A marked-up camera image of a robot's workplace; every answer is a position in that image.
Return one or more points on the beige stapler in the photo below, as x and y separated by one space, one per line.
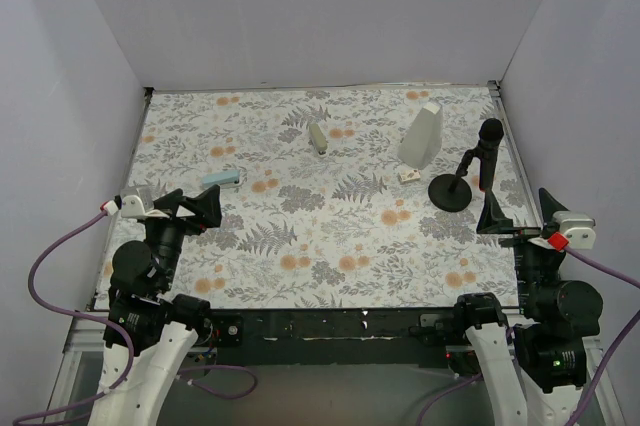
318 139

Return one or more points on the floral table mat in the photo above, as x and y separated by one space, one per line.
339 230

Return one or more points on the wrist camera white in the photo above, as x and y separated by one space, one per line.
578 228
136 202

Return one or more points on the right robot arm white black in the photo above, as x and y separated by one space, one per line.
534 372

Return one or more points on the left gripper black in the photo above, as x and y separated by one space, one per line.
179 219

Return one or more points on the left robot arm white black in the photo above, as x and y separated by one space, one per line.
149 336

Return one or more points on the light blue stapler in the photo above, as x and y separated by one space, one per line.
223 179

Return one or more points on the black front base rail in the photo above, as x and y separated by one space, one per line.
313 337

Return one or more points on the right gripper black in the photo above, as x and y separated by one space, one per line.
528 236

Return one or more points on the white staple box sleeve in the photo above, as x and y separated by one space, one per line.
409 176

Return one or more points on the black microphone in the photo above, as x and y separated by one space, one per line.
490 136

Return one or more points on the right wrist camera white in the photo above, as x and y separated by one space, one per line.
578 228

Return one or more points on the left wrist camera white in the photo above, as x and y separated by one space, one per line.
136 202

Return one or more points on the white wedge-shaped block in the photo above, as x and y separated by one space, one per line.
422 141

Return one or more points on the black microphone stand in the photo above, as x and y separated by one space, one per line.
450 192

